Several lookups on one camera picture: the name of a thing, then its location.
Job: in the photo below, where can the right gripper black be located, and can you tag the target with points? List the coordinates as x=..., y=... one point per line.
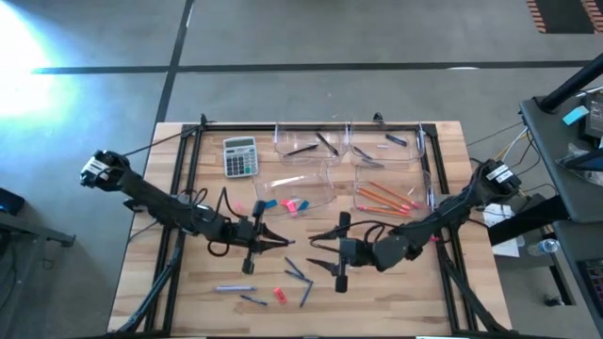
x=351, y=254

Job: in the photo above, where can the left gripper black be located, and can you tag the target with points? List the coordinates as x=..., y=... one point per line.
x=249, y=235

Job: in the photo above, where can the blue eraser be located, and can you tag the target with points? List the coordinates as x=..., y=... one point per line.
x=270, y=204
x=304, y=205

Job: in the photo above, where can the pink eraser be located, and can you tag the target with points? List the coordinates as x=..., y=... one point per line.
x=292, y=207

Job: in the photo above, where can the dark blue crayon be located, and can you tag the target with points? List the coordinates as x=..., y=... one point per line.
x=363, y=152
x=306, y=294
x=254, y=299
x=297, y=275
x=293, y=266
x=396, y=140

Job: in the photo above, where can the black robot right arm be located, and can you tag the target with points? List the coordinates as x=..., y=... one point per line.
x=447, y=212

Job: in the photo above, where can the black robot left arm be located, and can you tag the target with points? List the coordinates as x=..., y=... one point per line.
x=155, y=202

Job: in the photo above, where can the orange-red eraser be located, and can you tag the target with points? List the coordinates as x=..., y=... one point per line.
x=280, y=295

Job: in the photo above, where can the clear plastic bin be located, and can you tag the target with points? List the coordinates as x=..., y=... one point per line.
x=292, y=183
x=400, y=155
x=391, y=176
x=311, y=160

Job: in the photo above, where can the grey desk calculator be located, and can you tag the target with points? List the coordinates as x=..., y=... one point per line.
x=240, y=156

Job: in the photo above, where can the white paper sheet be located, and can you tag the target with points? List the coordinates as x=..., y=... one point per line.
x=501, y=235

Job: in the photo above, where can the black desk beam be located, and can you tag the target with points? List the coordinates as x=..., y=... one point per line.
x=527, y=219

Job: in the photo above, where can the clear water bottle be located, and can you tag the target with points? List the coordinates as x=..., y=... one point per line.
x=544, y=246

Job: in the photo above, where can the black floor stand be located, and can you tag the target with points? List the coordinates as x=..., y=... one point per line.
x=37, y=230

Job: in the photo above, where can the grey low desk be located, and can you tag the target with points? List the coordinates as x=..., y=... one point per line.
x=570, y=245

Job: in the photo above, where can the grey side desk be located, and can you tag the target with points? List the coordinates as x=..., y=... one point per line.
x=551, y=141

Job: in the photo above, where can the black floor box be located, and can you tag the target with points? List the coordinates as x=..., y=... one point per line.
x=10, y=201

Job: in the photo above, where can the black keyboard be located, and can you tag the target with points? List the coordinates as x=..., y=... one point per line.
x=594, y=282

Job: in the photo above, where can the blue sticky note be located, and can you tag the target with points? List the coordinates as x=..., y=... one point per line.
x=575, y=115

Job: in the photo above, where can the black pole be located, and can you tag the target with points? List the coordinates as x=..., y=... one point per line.
x=572, y=85

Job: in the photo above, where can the black device box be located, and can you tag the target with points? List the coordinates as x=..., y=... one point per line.
x=594, y=117

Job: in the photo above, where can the striped floor mat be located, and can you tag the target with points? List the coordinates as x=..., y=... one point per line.
x=560, y=16

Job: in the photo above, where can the black metal table frame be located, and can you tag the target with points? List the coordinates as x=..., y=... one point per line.
x=306, y=127

